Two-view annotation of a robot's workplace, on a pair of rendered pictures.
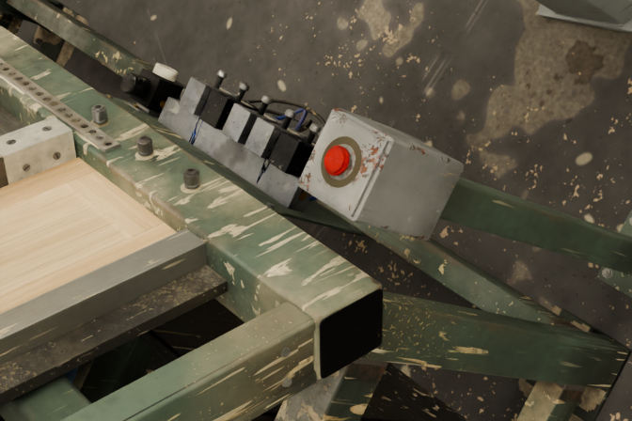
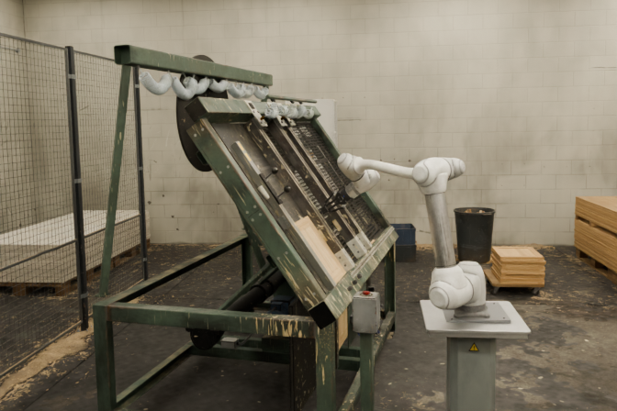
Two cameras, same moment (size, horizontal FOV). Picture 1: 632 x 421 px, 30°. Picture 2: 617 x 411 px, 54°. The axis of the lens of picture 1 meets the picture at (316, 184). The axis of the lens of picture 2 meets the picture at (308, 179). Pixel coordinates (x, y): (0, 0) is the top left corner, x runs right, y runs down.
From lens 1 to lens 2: 1.92 m
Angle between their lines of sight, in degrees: 43
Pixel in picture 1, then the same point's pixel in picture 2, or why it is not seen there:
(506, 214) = (366, 369)
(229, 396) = (300, 280)
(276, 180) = not seen: hidden behind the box
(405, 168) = (369, 308)
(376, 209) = (356, 304)
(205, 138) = not seen: hidden behind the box
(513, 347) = (327, 396)
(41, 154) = (344, 261)
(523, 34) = not seen: outside the picture
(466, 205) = (365, 347)
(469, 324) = (330, 368)
